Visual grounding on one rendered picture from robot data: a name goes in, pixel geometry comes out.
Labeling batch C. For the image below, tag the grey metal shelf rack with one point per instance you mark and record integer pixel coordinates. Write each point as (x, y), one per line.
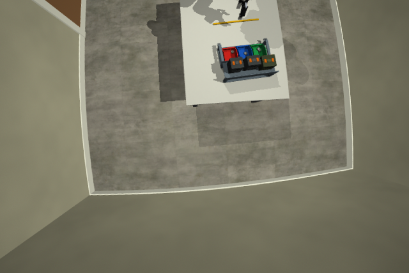
(252, 74)

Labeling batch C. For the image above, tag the green open bin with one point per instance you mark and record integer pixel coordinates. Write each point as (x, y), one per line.
(261, 46)

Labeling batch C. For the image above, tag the blue bin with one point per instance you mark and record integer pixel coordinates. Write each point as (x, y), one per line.
(244, 48)

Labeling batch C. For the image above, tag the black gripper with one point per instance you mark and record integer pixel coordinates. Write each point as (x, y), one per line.
(244, 8)

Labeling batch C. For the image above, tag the red open bin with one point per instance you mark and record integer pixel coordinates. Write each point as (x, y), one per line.
(227, 53)

